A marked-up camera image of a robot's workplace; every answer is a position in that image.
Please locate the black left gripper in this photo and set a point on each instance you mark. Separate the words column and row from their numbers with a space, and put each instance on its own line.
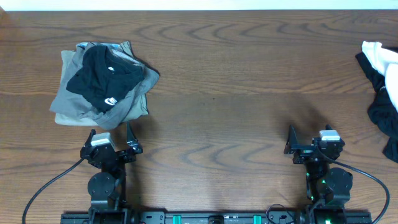
column 134, row 145

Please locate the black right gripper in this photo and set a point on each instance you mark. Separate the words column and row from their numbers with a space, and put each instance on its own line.
column 305, row 152

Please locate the white t-shirt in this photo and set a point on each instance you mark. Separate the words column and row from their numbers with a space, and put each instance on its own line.
column 385, row 62

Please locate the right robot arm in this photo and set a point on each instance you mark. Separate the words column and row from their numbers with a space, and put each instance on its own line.
column 328, row 188

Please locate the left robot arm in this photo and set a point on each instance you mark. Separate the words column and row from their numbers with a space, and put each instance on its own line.
column 108, row 187

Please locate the beige folded garment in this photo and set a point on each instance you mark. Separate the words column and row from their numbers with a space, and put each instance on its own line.
column 66, row 119

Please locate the grey folded garment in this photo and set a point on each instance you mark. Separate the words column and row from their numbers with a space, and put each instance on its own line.
column 71, row 102

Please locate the black Nike t-shirt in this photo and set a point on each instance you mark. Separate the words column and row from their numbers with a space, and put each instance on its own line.
column 105, row 79

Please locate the black crumpled garment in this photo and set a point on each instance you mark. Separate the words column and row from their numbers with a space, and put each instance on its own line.
column 381, row 111

